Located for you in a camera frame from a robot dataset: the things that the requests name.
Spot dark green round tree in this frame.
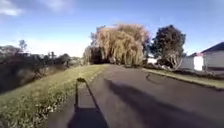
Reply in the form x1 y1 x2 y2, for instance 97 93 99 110
149 24 187 70

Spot large yellow willow tree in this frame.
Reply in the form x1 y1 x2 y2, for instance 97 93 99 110
83 23 151 67

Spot white building with dark roof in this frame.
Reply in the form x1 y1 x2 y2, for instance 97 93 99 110
188 41 224 72

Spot dark bushes on slope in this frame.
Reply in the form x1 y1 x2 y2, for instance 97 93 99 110
0 39 73 94

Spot grass strip beside road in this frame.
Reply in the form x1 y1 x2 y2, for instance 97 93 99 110
142 67 224 90

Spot grey asphalt road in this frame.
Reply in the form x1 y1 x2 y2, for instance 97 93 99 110
48 63 224 128

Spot white fence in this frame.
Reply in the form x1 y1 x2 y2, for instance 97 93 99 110
178 55 196 71

